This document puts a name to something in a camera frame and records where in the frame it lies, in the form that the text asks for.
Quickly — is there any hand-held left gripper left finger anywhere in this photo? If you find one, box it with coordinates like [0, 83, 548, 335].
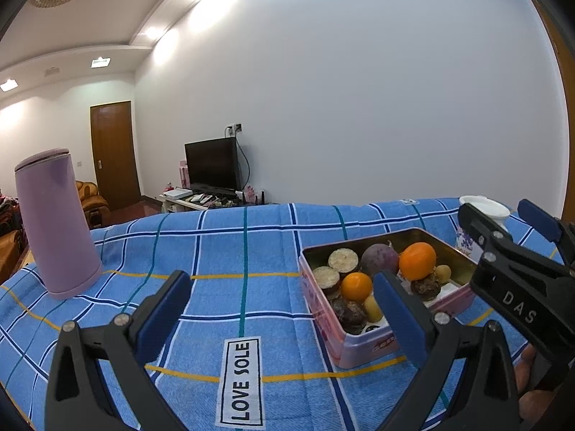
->
[45, 270, 193, 431]

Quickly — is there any orange leather armchair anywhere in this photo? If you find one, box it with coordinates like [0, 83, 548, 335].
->
[74, 180, 113, 230]

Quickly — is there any person's right hand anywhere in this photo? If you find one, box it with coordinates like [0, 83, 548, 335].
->
[512, 343, 558, 423]

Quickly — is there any orange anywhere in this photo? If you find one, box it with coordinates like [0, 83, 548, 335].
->
[340, 272, 373, 302]
[399, 242, 437, 281]

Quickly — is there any lilac electric kettle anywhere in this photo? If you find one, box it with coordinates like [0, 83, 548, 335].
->
[14, 146, 103, 301]

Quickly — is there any purple round fruit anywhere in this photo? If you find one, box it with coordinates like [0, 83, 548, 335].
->
[360, 243, 400, 279]

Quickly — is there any blue plaid blanket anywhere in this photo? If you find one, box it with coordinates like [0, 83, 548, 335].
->
[0, 196, 569, 431]

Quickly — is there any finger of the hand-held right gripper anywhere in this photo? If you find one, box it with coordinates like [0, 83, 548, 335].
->
[458, 203, 562, 274]
[516, 198, 575, 263]

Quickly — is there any white television stand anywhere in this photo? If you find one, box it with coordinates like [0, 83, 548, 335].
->
[157, 186, 270, 214]

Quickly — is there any pink metal tin box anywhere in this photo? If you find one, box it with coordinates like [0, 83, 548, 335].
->
[299, 227, 479, 370]

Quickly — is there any halved dark-skinned fruit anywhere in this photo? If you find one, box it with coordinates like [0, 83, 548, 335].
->
[312, 266, 341, 299]
[328, 248, 360, 274]

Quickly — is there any dark brown round fruit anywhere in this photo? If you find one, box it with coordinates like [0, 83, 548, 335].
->
[410, 274, 442, 301]
[331, 298, 368, 335]

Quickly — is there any black television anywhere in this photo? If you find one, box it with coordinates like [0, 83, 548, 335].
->
[184, 138, 240, 191]

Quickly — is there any brown leather sofa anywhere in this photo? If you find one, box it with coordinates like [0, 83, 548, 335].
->
[0, 195, 28, 284]

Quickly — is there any brown wooden door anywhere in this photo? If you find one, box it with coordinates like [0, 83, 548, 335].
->
[90, 101, 143, 209]

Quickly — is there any white floral mug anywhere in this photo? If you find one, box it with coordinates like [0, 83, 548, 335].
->
[456, 195, 513, 259]

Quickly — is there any black television cable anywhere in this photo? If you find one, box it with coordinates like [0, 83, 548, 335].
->
[236, 134, 252, 191]

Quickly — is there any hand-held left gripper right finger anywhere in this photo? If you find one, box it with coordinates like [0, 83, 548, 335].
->
[374, 272, 522, 431]

